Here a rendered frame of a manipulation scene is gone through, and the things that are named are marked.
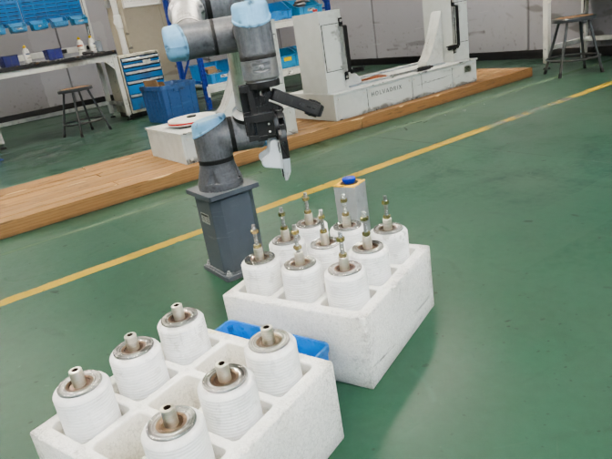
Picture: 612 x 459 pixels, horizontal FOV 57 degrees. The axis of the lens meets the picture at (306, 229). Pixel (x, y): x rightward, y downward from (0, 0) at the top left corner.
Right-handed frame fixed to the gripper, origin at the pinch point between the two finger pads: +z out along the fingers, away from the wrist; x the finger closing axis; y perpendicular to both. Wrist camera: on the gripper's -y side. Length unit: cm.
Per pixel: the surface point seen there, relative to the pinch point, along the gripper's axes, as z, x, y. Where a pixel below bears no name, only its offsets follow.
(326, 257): 23.8, -4.1, -6.3
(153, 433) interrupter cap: 22, 49, 31
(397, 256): 28.0, -4.9, -24.3
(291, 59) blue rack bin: 13, -563, -90
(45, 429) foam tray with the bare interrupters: 29, 31, 53
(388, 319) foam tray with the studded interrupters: 35.4, 10.8, -15.9
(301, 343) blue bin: 36.8, 10.4, 4.4
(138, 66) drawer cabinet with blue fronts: -8, -558, 83
